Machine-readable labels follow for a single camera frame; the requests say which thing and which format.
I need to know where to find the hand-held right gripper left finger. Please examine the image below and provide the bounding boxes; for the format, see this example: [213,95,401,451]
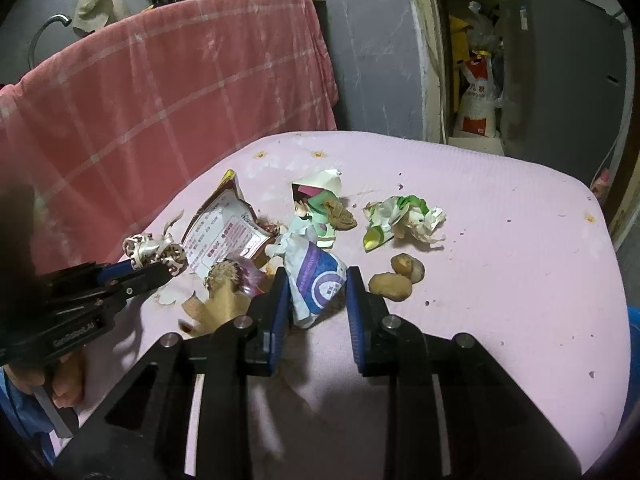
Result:
[55,266,293,480]

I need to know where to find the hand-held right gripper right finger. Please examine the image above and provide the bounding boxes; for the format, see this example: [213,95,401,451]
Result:
[346,266,586,480]

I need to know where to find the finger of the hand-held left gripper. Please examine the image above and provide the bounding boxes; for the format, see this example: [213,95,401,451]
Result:
[41,260,138,293]
[75,262,174,322]

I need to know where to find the patterned white wrapper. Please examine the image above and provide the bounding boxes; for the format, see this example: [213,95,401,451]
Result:
[122,232,189,277]

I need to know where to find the purple white packet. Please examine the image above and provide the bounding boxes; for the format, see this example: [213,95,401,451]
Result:
[277,232,348,330]

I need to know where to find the purple onion piece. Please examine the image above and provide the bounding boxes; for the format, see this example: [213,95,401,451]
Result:
[205,259,267,297]

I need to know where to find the green white wrapper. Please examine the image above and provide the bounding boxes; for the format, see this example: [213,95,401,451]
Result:
[362,195,447,252]

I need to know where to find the person's left forearm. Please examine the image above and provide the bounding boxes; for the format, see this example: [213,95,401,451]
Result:
[0,367,57,467]

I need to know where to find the person's left hand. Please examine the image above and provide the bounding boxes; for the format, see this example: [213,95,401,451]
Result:
[5,347,85,409]

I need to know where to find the brown potato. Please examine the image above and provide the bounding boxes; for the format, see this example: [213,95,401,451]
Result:
[391,253,426,282]
[369,272,414,302]

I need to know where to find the brown paper scrap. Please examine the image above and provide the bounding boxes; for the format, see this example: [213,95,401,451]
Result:
[179,289,257,339]

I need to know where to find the red white snack packet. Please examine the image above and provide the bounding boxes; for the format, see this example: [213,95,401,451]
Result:
[181,170,279,281]

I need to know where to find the brown dried peel piece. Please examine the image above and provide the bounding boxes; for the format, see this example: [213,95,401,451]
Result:
[324,199,359,232]

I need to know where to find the cartoon print paper wrapper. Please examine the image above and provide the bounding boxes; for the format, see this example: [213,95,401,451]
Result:
[290,169,346,250]

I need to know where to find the pink checked cloth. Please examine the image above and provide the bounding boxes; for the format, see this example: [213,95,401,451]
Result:
[0,0,340,281]

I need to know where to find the white red sack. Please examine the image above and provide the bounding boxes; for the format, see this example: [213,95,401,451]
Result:
[452,50,502,139]

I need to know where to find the metal faucet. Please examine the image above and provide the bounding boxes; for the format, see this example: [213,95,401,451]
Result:
[27,14,72,71]

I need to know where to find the beige towel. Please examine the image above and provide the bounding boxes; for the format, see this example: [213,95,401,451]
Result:
[72,0,124,38]

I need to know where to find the pink rag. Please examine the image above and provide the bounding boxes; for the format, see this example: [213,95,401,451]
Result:
[592,170,612,202]

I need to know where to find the yellow bag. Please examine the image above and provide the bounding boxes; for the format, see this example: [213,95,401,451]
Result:
[447,15,469,111]

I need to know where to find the blue bucket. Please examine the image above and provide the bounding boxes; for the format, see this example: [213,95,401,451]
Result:
[622,305,640,411]

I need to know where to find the grey cabinet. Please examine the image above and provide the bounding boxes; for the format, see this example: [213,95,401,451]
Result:
[500,0,629,186]

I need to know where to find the clear plastic bag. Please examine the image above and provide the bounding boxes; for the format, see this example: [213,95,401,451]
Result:
[467,2,504,52]

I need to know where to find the grey strap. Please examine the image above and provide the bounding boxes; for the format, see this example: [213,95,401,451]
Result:
[34,384,74,437]

